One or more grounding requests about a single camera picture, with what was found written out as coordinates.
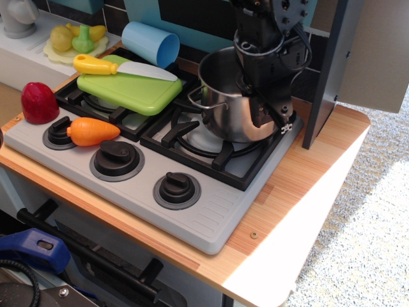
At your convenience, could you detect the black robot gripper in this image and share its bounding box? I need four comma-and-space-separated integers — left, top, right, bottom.
234, 31, 299, 129

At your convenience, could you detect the stainless steel pot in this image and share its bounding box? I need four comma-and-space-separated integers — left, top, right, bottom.
188, 47, 278, 143

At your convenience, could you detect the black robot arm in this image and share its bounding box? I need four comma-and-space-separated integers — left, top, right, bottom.
231, 1, 313, 133

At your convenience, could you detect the black right stove knob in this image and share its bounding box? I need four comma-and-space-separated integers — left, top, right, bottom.
153, 172, 201, 210

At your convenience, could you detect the black stove knob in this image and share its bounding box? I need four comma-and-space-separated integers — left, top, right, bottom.
89, 140, 145, 182
153, 172, 201, 210
42, 116, 76, 150

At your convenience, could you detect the grey toy stove top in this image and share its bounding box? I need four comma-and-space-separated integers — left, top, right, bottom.
3, 47, 304, 256

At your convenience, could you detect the black middle stove knob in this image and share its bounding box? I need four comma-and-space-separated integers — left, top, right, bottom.
89, 140, 145, 182

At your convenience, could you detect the black left stove knob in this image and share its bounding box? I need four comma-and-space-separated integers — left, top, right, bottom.
42, 116, 76, 150

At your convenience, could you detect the black right burner grate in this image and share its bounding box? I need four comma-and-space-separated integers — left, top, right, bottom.
141, 81, 303, 191

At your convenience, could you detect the black burner grate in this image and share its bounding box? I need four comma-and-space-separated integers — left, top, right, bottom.
141, 81, 303, 191
56, 63, 198, 141

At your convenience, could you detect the grey side panel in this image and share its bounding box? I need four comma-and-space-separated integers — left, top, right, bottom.
294, 1, 408, 149

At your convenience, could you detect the light blue plastic cup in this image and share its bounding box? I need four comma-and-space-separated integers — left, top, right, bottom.
121, 21, 180, 68

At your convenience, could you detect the green plastic cutting board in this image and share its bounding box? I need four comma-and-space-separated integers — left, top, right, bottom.
77, 55, 183, 116

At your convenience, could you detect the black left burner grate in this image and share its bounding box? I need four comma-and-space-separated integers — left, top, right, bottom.
56, 63, 198, 141

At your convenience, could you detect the orange toy carrot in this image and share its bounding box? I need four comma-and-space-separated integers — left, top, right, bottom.
66, 117, 121, 146

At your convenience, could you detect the yellow toy banana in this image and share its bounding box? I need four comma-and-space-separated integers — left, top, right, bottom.
65, 23, 106, 42

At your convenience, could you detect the green toy broccoli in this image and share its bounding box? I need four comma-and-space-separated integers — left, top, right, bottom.
72, 25, 95, 54

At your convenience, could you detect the pale yellow toy plate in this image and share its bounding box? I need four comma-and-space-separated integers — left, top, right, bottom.
43, 36, 109, 65

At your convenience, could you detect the yellow toy potato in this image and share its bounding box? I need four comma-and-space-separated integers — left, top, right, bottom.
50, 26, 73, 51

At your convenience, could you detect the red toy pepper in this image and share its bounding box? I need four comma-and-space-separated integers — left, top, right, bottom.
20, 82, 59, 125

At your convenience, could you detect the white toy sink counter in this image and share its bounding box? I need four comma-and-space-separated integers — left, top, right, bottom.
1, 11, 76, 90

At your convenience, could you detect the grey toy faucet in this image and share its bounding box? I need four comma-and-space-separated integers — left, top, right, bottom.
1, 0, 40, 39

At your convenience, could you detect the yellow handled toy knife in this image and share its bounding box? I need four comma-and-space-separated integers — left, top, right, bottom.
73, 54, 178, 82

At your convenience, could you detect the black oven door handle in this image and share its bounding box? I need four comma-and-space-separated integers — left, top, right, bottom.
17, 200, 164, 304

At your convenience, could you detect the black braided cable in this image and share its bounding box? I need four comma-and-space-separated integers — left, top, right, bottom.
0, 258, 41, 307

